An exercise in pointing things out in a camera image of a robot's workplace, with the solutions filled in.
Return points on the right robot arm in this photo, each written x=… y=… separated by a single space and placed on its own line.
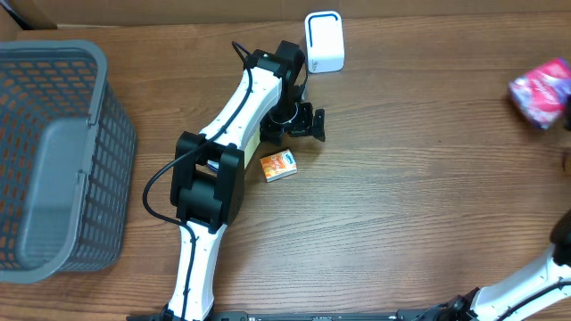
x=534 y=287

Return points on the red purple Carefree pad pack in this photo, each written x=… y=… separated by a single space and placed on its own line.
x=542 y=94

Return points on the orange tissue pack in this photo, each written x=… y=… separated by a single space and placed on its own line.
x=278 y=165

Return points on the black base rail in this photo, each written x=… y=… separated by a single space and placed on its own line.
x=400 y=315

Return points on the grey plastic shopping basket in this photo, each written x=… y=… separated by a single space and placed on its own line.
x=67 y=158

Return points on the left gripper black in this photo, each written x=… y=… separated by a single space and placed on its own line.
x=305 y=125

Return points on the yellow snack bag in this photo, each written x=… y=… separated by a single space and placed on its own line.
x=249 y=151

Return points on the white barcode scanner stand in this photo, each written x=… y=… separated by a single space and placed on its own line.
x=324 y=41

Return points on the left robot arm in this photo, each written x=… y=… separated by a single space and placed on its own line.
x=207 y=186

